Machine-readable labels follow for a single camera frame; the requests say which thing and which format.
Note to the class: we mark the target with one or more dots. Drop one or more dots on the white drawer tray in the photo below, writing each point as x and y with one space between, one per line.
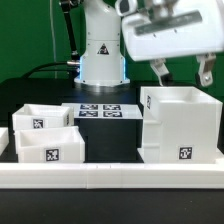
50 145
34 116

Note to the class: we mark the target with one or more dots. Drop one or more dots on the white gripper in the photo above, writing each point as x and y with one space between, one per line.
176 28

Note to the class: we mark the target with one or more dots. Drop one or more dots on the white front drawer tray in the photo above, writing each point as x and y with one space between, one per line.
50 145

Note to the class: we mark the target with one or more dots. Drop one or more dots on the white drawer cabinet box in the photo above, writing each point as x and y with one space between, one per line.
180 125

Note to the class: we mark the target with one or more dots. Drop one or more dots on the white front border rail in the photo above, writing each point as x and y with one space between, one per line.
122 176

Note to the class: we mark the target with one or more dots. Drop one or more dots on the black camera stand pole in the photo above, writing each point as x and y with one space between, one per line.
67 6

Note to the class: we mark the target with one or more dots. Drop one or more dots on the white left border rail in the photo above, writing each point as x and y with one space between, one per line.
4 139

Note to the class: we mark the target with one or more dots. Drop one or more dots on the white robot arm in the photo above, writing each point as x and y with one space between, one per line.
102 64

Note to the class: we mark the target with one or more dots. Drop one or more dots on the white rear drawer tray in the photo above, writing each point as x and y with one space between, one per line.
34 116

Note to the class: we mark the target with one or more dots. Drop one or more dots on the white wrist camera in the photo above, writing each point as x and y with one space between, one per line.
127 7

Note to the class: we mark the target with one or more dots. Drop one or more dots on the white marker base plate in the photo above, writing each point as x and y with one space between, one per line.
105 111

